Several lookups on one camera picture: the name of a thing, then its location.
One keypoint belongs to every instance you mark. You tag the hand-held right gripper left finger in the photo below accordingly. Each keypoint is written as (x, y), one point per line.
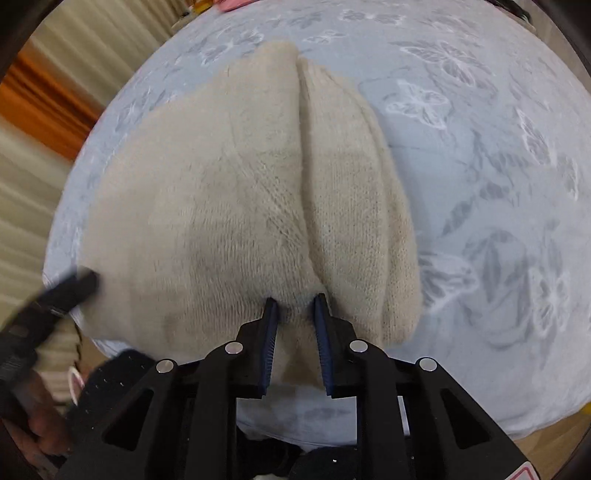
(272, 344)

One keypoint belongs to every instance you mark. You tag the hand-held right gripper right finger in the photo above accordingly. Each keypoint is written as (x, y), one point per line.
(323, 344)

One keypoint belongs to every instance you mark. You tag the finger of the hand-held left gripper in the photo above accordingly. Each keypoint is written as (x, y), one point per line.
(74, 288)

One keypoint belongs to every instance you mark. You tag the beige sweater with black hearts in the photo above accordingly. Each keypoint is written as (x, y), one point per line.
(207, 184)

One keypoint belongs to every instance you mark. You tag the person's left hand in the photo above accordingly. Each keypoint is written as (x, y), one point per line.
(48, 424)

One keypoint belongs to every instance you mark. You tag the pink round fan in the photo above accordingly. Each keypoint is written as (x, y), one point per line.
(76, 383)

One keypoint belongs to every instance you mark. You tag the wide white curtain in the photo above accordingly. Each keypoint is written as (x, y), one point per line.
(32, 207)

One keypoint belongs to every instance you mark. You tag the orange curtain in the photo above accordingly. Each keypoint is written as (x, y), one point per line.
(41, 101)

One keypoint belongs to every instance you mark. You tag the bed with blue butterfly bedspread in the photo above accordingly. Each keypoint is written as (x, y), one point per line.
(485, 184)

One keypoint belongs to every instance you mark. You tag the narrow white curtain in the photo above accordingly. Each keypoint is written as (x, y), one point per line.
(106, 32)

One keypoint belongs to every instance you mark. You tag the yellow box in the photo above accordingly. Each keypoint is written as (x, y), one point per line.
(202, 4)

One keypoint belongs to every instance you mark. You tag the pink folded cloth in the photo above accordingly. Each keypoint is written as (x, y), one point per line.
(233, 3)

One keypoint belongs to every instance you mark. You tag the black bag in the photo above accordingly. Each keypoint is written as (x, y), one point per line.
(519, 8)

